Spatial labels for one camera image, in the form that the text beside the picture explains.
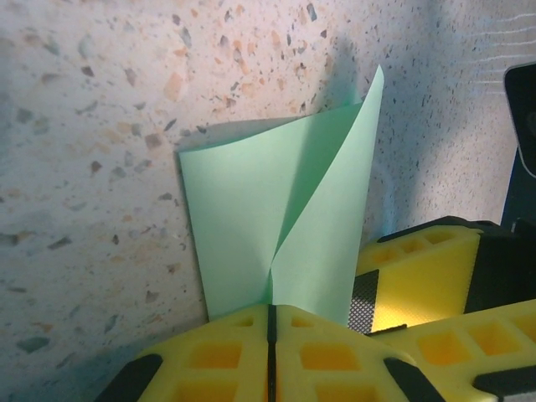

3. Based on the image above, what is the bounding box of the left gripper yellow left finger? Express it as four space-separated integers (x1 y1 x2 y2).
95 304 273 402

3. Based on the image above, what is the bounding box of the light green paper sheet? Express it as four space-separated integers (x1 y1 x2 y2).
178 64 387 328

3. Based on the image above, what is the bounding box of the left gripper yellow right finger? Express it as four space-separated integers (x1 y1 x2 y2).
271 304 446 402

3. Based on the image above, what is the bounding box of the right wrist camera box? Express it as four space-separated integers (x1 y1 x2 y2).
503 61 536 177

